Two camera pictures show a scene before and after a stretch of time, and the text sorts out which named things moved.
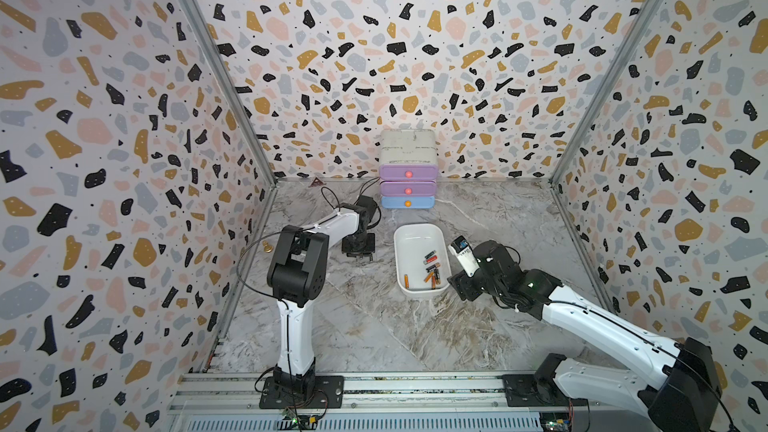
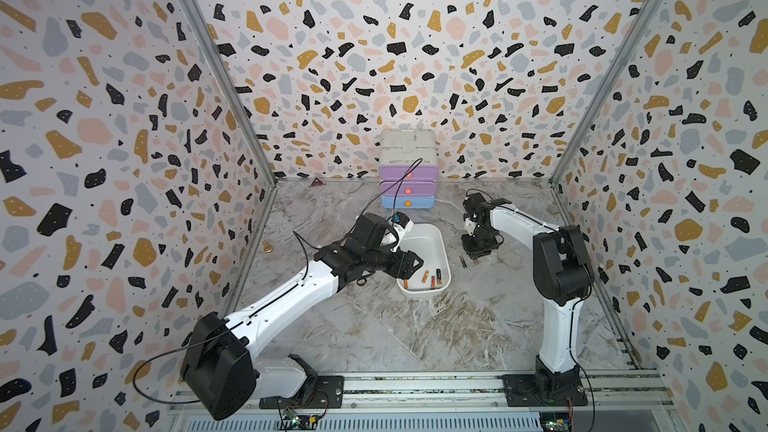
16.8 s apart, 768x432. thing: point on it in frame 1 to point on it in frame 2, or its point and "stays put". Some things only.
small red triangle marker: [316, 182] stays put
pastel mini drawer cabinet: [408, 169] stays put
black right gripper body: [470, 287] to [477, 244]
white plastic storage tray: [422, 258] stays put
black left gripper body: [361, 245] to [395, 263]
